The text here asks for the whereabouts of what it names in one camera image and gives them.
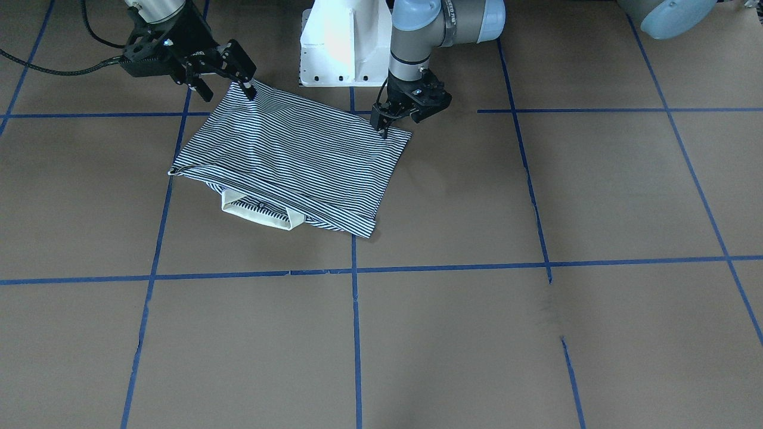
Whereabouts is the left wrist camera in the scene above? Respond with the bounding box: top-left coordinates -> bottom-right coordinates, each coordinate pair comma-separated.
410,81 -> 452,124

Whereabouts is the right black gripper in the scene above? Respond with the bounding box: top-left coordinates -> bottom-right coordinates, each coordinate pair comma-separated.
128,3 -> 257,102

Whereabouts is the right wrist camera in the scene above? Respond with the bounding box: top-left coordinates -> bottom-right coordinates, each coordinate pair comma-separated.
119,30 -> 176,77

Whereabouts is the striped polo shirt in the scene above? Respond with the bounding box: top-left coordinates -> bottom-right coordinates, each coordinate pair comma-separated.
168,81 -> 411,238

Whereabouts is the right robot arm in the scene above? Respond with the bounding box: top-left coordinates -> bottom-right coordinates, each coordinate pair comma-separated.
120,1 -> 257,101

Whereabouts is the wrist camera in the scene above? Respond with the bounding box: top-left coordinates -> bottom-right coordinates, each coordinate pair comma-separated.
410,81 -> 452,124
119,30 -> 176,77

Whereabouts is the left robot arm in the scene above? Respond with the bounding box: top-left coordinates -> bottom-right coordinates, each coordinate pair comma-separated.
370,1 -> 716,138

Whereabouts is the white mounting post base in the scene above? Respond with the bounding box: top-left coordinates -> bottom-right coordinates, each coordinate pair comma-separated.
298,1 -> 392,88

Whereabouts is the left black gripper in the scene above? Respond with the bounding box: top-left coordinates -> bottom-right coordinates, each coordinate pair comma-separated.
370,69 -> 439,139

